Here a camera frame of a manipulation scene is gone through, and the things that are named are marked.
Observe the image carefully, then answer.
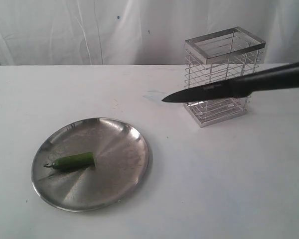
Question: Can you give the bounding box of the green cucumber piece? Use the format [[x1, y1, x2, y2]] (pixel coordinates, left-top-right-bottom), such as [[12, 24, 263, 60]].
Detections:
[[43, 152, 95, 171]]

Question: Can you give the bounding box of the black kitchen knife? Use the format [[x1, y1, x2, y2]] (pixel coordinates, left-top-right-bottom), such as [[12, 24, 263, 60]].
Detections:
[[162, 62, 299, 103]]

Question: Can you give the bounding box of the round stainless steel plate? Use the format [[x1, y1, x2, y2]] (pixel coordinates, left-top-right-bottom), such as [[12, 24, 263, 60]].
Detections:
[[31, 118, 150, 212]]

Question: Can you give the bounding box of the chrome wire utensil holder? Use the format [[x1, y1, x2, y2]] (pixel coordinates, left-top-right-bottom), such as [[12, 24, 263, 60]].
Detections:
[[184, 27, 266, 127]]

